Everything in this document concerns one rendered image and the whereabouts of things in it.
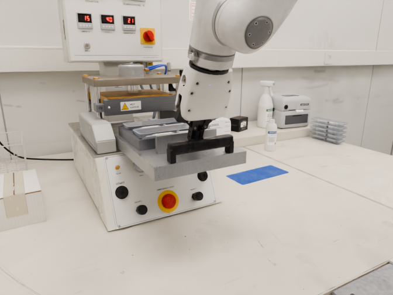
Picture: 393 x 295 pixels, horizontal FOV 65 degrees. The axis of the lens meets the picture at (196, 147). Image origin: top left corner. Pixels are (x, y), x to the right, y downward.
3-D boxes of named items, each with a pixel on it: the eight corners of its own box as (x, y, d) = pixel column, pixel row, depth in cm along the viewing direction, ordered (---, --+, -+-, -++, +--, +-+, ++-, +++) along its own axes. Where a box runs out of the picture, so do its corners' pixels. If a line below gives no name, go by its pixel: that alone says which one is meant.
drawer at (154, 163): (114, 147, 84) (111, 119, 82) (186, 137, 94) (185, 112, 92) (154, 185, 59) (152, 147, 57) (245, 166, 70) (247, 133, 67)
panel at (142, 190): (116, 229, 77) (103, 156, 79) (216, 202, 91) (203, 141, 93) (117, 229, 76) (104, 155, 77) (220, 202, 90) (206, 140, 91)
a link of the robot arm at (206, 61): (200, 56, 50) (197, 74, 52) (244, 56, 54) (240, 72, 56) (179, 40, 56) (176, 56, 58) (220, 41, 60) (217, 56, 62)
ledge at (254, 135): (155, 140, 160) (154, 132, 159) (278, 124, 198) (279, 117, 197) (179, 157, 135) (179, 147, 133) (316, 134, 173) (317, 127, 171)
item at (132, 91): (95, 103, 102) (92, 74, 100) (157, 99, 113) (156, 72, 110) (107, 112, 88) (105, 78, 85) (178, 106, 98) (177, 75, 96)
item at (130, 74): (81, 102, 107) (77, 62, 103) (164, 96, 121) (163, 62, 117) (96, 113, 86) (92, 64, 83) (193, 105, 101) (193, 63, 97)
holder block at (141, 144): (119, 134, 82) (117, 125, 81) (185, 127, 91) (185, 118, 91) (139, 151, 68) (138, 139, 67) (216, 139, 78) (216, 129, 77)
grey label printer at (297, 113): (256, 121, 186) (257, 92, 181) (283, 119, 193) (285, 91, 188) (281, 130, 164) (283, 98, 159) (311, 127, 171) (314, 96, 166)
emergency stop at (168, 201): (162, 210, 84) (159, 195, 84) (175, 206, 86) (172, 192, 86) (164, 210, 83) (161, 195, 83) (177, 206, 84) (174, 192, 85)
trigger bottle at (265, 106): (254, 126, 171) (256, 81, 164) (261, 124, 177) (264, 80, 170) (268, 129, 166) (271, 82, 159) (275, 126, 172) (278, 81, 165)
